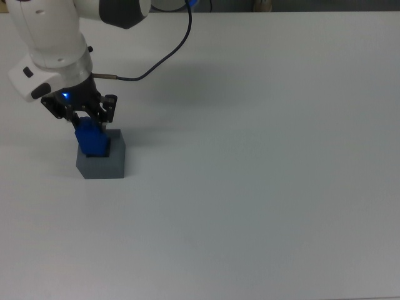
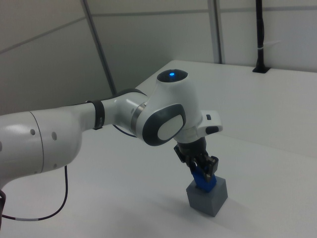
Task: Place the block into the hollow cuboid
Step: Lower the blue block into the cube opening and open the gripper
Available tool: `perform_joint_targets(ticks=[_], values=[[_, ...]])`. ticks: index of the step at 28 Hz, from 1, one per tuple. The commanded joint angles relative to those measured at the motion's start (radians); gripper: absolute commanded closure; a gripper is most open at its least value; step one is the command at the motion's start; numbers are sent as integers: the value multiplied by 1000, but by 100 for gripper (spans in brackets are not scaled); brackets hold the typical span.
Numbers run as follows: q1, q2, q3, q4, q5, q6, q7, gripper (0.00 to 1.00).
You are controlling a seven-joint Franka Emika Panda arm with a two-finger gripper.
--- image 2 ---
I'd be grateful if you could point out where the grey hollow cuboid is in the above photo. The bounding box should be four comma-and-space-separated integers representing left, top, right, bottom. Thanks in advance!
186, 176, 229, 217

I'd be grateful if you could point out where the black strap on arm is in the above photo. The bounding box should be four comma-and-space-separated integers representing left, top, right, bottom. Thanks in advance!
88, 99, 106, 131

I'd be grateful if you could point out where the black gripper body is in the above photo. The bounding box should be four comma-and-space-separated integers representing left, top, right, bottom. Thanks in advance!
173, 137, 209, 165

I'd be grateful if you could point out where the blue block with knob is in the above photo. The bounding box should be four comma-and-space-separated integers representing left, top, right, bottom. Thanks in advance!
191, 170, 217, 194

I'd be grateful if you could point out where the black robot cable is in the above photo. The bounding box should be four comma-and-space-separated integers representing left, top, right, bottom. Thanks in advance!
0, 123, 137, 222

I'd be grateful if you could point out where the black pole with clamp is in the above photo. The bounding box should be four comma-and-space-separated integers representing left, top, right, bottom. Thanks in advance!
252, 0, 271, 74

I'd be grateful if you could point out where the grey partition post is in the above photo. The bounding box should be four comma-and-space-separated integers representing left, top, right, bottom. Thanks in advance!
80, 0, 117, 95

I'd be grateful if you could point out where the white cable tie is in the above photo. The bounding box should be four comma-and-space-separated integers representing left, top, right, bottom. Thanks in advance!
257, 40, 282, 51

